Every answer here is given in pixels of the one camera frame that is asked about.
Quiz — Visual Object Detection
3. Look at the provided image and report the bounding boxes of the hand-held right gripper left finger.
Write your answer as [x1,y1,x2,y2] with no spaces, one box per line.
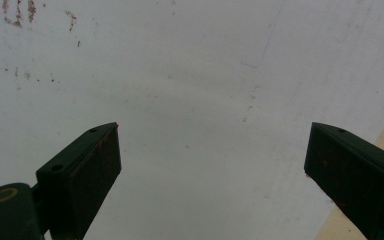
[35,121,123,240]

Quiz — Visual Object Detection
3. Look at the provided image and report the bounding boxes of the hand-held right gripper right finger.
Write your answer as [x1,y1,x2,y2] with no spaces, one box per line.
[303,121,384,240]

